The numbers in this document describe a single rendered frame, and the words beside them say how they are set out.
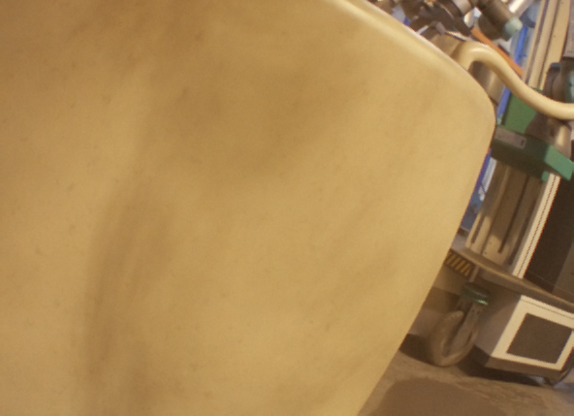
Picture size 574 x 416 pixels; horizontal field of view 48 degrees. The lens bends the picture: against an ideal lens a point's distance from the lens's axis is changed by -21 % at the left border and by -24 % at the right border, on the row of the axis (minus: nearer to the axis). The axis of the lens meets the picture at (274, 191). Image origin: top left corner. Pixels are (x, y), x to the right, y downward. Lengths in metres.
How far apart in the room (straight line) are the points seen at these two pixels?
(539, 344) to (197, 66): 1.73
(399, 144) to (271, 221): 0.16
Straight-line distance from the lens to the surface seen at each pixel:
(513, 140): 2.15
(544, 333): 2.23
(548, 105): 1.34
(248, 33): 0.70
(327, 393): 0.93
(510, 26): 1.89
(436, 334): 2.02
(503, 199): 2.46
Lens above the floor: 0.44
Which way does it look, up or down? 5 degrees down
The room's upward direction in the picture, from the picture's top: 24 degrees clockwise
